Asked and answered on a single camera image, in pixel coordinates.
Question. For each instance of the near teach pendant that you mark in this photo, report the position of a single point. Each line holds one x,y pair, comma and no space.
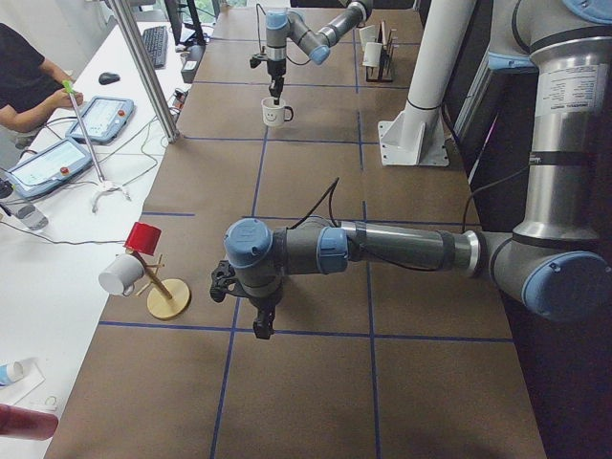
49,169

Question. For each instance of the teach pendant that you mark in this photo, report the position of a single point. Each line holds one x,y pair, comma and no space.
49,169
104,117

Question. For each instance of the red bottle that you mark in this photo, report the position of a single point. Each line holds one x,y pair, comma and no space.
23,423

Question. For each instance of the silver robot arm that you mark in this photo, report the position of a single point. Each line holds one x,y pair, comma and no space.
373,239
284,25

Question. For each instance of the red cup on tree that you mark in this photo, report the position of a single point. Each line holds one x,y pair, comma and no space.
143,238

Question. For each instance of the black wire mug rack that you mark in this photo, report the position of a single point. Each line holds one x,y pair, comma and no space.
382,34

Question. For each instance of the wooden mug tree stand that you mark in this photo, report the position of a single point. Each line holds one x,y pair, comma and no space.
166,298

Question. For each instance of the far teach pendant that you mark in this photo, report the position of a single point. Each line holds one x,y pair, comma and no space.
104,117

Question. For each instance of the white cup on tree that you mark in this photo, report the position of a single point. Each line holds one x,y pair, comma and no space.
120,276

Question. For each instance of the black computer mouse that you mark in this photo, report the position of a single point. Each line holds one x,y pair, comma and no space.
107,78

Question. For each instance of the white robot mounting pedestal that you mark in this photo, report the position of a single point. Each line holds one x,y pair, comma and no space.
416,136

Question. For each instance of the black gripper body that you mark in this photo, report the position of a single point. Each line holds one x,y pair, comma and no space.
275,70
262,301

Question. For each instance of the person in black shirt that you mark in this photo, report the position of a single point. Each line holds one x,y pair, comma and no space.
31,84

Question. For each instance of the aluminium frame post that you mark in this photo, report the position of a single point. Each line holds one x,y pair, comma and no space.
132,36

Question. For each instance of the black keyboard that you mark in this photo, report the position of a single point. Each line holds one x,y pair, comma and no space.
155,42

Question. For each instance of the white smiley face mug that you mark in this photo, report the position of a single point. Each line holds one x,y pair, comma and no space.
276,112

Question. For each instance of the clear water bottle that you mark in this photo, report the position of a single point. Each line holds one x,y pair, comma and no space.
27,213

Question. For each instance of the grabber stick tool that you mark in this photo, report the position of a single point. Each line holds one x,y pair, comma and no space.
104,186

